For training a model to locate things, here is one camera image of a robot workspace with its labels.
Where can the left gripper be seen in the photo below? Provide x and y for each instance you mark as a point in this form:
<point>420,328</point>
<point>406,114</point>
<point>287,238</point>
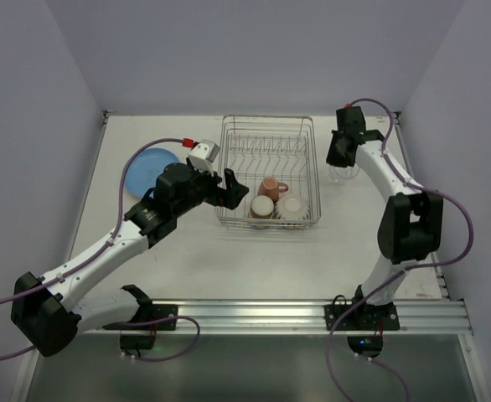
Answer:
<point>217,191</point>

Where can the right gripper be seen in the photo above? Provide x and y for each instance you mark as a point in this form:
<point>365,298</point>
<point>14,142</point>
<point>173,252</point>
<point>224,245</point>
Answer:
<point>338,152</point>

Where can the brown and white cup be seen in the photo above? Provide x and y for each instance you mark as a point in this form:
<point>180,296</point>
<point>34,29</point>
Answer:
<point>262,207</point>

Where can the pink mug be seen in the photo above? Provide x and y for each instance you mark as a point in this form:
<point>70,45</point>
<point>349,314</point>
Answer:
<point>272,188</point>

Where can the clear glass tumbler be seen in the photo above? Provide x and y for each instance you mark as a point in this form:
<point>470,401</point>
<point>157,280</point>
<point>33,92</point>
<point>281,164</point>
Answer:
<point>340,175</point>

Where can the white blue-striped bowl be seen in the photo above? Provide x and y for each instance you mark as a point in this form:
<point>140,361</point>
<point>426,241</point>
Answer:
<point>291,207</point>

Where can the blue plate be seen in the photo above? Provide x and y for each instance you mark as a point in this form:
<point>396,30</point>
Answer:
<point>145,168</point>

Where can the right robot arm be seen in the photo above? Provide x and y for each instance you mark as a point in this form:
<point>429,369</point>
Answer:
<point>411,225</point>

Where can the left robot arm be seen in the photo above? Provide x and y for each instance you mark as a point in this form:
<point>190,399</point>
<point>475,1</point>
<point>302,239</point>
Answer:
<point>52,309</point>

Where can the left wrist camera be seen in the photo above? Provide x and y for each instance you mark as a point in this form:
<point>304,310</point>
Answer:
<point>201,154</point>

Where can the metal wire dish rack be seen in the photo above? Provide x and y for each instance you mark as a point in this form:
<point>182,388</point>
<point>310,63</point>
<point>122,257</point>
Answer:
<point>261,146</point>

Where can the aluminium mounting rail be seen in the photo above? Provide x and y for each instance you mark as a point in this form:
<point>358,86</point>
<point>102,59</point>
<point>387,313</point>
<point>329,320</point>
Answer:
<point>270,317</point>

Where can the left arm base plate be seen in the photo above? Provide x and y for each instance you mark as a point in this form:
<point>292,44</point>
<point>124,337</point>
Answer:
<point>147,311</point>

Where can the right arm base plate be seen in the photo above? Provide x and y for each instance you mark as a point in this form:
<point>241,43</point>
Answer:
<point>364,318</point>

